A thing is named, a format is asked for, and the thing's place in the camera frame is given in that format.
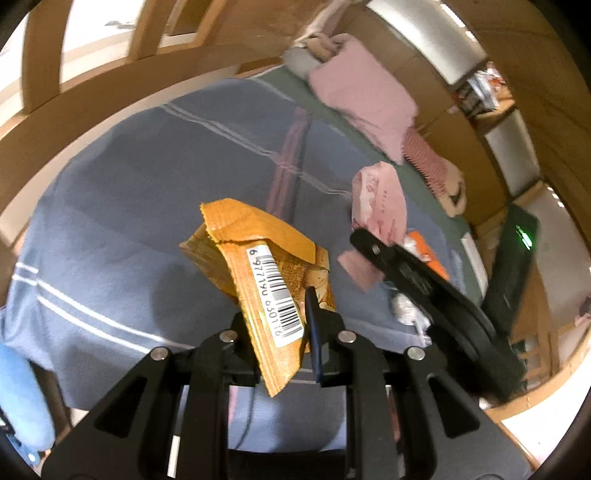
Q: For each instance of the blue striped blanket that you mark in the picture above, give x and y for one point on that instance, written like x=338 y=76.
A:
x=138 y=207

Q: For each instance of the wooden bunk bed frame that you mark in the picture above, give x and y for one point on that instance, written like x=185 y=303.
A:
x=138 y=87

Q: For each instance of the grey pillow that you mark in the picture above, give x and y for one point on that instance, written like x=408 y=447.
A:
x=300 y=62

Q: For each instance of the blue seat cushion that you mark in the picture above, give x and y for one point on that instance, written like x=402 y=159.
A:
x=23 y=401

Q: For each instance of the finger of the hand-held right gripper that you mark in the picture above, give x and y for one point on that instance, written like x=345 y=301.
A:
x=406 y=272

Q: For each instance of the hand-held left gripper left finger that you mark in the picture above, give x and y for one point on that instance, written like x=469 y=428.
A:
x=212 y=374

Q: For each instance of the yellow-brown snack packet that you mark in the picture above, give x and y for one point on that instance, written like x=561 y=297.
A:
x=258 y=258

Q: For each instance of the pink pillow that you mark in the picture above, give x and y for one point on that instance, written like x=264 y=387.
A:
x=364 y=92

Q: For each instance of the pink packet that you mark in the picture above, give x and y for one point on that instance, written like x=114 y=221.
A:
x=381 y=198

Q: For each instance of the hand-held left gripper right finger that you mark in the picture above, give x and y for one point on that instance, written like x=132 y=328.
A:
x=314 y=341

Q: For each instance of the orange foil packet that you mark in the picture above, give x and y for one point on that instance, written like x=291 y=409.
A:
x=427 y=251

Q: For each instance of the striped plush toy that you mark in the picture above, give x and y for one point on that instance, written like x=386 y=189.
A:
x=431 y=166

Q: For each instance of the silver wrapper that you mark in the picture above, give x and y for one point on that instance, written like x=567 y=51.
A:
x=408 y=311

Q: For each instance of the frosted glass panel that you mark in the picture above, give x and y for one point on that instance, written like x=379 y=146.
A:
x=429 y=37
x=512 y=152

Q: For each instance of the wooden wall cabinet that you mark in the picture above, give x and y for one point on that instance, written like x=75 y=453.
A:
x=415 y=87

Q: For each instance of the stack of bags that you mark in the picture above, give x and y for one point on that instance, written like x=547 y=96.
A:
x=482 y=87

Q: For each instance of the pink paper piece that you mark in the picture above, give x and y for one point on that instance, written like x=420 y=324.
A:
x=360 y=270

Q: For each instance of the flat white board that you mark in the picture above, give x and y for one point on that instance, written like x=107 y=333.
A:
x=475 y=267

